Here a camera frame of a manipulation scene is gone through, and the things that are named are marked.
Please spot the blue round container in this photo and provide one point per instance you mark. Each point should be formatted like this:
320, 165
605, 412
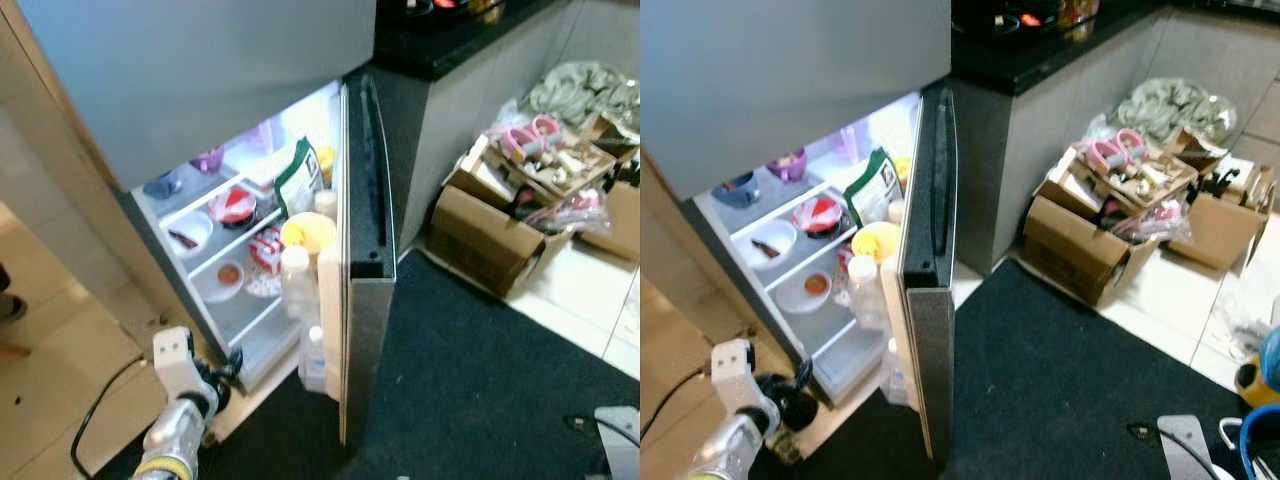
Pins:
1270, 360

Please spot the pink plastic item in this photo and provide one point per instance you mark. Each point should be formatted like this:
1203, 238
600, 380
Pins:
1130, 142
545, 128

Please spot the blue plastic bucket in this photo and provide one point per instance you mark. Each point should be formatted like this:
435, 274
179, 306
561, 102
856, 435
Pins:
1246, 430

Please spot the white bowl orange food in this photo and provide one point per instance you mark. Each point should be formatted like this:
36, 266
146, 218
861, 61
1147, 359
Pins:
790, 298
212, 288

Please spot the green white snack bag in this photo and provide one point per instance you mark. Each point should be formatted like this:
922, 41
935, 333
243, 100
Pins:
872, 188
298, 180

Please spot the white bowl brown food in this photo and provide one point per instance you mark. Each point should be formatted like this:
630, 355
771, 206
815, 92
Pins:
195, 232
775, 240

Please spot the large open cardboard box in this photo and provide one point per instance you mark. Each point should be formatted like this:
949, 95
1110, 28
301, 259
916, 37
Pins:
1070, 250
480, 240

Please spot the grey fridge door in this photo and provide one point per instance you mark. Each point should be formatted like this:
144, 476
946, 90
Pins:
935, 340
365, 330

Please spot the grey fridge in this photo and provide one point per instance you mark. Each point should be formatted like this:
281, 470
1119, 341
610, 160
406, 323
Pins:
790, 80
200, 70

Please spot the clear plastic bottle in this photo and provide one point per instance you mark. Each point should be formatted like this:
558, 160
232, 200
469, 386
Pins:
297, 285
314, 360
892, 375
868, 295

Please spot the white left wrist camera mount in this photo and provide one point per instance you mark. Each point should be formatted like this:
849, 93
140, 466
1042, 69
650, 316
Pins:
732, 372
175, 360

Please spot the cardboard box with clutter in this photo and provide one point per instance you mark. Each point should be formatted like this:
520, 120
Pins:
472, 165
1060, 175

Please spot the clear fridge crisper drawer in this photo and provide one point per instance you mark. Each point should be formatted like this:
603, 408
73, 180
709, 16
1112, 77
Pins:
845, 365
262, 355

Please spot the grey green cloth bundle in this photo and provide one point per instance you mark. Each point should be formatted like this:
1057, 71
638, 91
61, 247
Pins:
1175, 108
585, 92

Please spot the clear plastic bag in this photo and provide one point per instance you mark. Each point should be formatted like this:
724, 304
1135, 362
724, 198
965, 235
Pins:
575, 212
1160, 222

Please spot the red white bowl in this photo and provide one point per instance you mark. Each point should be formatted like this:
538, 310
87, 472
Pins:
233, 205
818, 213

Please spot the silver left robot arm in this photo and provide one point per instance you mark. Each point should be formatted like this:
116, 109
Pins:
170, 440
735, 445

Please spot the black kitchen countertop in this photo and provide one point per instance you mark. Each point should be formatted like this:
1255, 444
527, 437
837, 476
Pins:
1020, 60
440, 50

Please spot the white bottle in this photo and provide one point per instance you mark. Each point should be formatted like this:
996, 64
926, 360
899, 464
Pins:
896, 212
326, 205

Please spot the brown cardboard box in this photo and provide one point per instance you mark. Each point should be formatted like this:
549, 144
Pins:
1215, 235
615, 225

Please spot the purple bowl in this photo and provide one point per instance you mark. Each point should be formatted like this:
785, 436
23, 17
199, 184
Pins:
208, 160
788, 167

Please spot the blue bowl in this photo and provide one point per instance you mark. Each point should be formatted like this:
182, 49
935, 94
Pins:
162, 185
735, 192

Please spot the floral paper plate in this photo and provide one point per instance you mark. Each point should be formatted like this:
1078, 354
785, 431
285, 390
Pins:
265, 287

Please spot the yellow lidded tub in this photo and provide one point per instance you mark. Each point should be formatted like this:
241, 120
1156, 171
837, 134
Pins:
878, 243
308, 232

